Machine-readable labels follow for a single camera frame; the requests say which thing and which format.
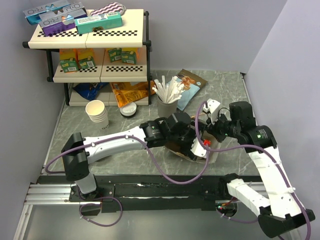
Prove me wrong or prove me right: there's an aluminium rail frame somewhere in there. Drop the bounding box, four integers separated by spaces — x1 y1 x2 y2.
12 162 301 240

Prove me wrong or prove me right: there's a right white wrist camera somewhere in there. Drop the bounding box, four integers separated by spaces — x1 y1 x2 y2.
202 98 221 124

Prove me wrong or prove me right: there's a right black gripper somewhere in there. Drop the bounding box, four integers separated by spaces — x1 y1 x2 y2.
206 110 240 142

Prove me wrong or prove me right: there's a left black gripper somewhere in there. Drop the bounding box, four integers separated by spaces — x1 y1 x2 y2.
168 121 208 161

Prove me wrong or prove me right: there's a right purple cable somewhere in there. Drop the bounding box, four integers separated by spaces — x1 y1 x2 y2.
194 100 312 240

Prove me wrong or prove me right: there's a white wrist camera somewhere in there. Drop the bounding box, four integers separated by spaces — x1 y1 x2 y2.
190 138 207 159
202 98 221 124

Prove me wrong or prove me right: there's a green orange box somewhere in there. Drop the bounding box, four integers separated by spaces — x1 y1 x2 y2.
59 48 79 73
105 48 122 63
120 47 139 65
77 48 96 69

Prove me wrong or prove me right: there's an orange snack bag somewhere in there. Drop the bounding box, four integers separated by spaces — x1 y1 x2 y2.
110 81 149 108

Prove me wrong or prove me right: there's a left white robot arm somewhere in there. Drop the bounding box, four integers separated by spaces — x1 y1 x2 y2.
61 112 206 201

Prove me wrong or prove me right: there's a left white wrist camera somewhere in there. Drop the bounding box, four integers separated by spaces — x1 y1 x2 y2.
190 138 207 159

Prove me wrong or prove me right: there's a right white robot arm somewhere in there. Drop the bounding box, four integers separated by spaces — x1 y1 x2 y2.
203 99 316 240

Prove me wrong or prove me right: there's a brown paper takeout bag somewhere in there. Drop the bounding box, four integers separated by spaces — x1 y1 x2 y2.
164 112 221 165

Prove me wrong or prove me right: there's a cream checkered shelf rack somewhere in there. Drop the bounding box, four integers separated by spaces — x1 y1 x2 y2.
22 9 152 106

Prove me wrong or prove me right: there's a green orange box far left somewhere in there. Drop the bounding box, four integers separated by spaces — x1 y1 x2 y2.
59 48 79 73

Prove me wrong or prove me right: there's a grey straw holder cup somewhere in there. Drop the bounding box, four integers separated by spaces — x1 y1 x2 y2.
157 97 178 118

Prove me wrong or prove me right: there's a teal carton box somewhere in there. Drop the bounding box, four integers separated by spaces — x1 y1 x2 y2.
74 12 123 34

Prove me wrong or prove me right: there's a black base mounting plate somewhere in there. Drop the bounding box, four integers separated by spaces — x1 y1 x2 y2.
69 173 234 213

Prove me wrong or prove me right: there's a purple O-R-O box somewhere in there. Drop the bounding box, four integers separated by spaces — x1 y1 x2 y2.
39 9 87 37

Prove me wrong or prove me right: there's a dark blue snack bag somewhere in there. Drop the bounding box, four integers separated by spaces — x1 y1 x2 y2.
72 82 109 101

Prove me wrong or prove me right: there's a stack of white cup lids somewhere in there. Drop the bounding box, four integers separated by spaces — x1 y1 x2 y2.
119 102 137 118

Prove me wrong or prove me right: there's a blue O-R-O box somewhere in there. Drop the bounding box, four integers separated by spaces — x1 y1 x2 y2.
23 0 86 25

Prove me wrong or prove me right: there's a purple white wavy pouch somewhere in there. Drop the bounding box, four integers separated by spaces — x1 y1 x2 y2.
90 2 127 16

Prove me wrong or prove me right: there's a light blue nut bag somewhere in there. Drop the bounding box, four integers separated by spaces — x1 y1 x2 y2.
176 69 208 111

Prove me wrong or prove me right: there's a stack of white paper cups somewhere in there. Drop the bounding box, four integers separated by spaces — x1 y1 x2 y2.
85 100 109 130

